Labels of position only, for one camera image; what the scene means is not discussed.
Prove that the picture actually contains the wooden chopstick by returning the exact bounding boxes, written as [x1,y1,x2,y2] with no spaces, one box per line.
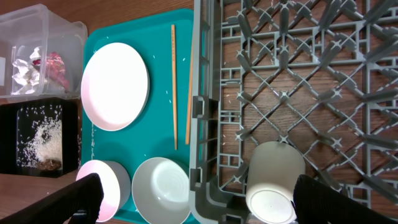
[171,24,178,151]
[185,43,194,145]

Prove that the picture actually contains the white napkin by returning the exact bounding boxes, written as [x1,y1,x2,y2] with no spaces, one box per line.
[11,47,41,95]

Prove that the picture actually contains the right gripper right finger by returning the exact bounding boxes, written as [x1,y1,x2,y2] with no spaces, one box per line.
[293,174,396,224]

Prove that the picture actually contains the white paper cup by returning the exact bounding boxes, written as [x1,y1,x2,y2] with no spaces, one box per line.
[246,141,305,224]

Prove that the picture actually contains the clear plastic storage bin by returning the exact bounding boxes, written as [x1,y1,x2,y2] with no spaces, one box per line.
[1,4,88,101]

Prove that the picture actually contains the rice and food scraps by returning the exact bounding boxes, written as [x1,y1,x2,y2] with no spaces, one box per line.
[16,103,63,171]

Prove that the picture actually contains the grey dishwasher rack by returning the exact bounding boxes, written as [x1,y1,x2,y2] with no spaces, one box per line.
[189,0,397,223]

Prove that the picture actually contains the white round plate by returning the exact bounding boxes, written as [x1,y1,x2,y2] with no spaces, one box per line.
[81,42,150,131]

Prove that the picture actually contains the right wooden chopstick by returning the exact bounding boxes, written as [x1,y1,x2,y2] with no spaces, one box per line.
[185,43,194,145]

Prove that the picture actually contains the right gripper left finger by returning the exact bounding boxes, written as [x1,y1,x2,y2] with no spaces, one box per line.
[1,173,104,224]

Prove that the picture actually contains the red snack wrapper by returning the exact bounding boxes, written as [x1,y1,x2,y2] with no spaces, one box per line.
[44,52,70,93]

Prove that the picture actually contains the teal serving tray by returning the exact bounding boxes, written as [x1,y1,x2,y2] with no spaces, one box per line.
[80,8,200,224]

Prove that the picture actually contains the pink bowl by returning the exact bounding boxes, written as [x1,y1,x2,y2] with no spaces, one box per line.
[76,160,131,223]

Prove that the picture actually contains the grey bowl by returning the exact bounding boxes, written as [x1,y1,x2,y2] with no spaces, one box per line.
[131,157,190,223]

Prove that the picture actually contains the left wooden chopstick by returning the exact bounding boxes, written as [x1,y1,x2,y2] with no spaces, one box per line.
[171,24,178,151]

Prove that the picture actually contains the black plastic tray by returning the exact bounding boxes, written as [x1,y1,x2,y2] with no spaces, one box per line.
[1,98,79,178]

